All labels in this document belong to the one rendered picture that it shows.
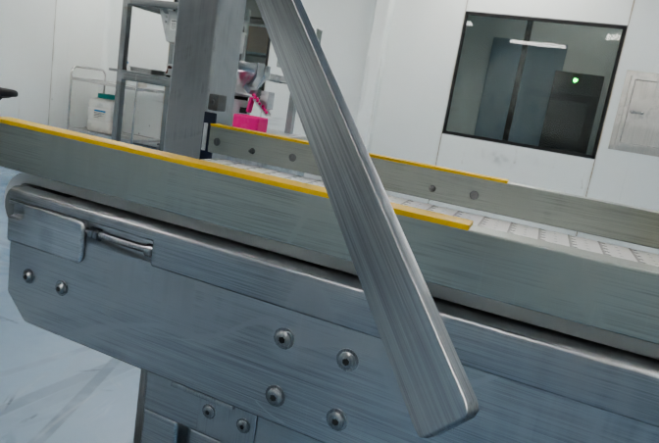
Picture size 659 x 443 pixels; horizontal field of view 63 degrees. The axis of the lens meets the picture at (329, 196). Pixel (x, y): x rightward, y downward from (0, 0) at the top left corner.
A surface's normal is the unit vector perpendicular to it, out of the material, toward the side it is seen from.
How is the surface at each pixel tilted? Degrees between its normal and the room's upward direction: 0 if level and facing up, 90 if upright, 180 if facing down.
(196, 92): 90
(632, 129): 90
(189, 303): 90
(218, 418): 90
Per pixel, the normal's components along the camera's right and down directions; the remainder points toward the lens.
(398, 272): -0.81, -0.07
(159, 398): -0.37, 0.11
